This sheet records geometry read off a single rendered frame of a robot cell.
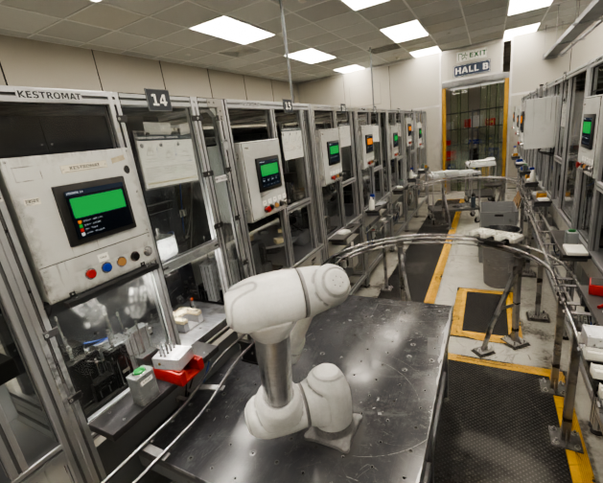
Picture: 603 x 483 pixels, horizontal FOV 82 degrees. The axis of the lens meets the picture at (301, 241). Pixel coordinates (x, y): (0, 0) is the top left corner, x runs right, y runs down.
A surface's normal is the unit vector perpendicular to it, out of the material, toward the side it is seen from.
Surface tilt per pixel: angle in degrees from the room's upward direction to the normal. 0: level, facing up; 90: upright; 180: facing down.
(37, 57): 90
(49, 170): 90
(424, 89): 90
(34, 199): 90
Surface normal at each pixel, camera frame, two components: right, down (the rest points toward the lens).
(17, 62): 0.88, 0.03
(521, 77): -0.46, 0.31
